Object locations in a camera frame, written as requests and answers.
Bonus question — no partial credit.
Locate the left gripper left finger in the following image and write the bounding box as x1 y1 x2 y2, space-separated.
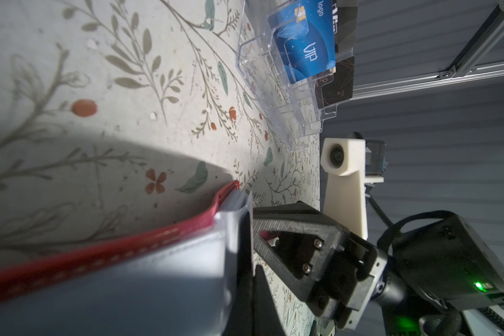
223 210 254 335

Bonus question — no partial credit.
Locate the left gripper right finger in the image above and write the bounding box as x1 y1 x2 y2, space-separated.
253 265 286 336

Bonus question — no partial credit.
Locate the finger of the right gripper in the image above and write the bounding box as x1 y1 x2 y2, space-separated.
252 202 350 302

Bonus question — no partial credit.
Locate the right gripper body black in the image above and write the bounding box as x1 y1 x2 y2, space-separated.
306 233 388 330

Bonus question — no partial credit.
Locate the red leather card holder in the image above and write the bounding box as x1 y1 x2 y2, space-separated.
0 181 253 335

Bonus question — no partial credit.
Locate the dark brown card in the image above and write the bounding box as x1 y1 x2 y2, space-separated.
315 56 355 109

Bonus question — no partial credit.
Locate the clear acrylic organizer tray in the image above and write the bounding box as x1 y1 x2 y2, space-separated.
237 0 359 150

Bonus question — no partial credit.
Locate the blue vip card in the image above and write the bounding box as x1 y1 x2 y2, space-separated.
267 0 335 84

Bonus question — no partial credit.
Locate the black vip card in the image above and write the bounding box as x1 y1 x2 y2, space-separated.
333 0 358 60

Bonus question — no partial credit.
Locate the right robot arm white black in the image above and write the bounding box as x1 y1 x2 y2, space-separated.
252 202 504 335

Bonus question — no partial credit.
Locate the floral table mat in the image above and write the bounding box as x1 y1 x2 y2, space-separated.
0 1 319 335

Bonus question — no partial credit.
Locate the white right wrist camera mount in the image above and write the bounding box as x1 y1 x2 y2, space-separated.
321 138 384 240

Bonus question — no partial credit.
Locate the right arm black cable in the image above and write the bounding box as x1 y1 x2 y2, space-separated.
364 184 459 253

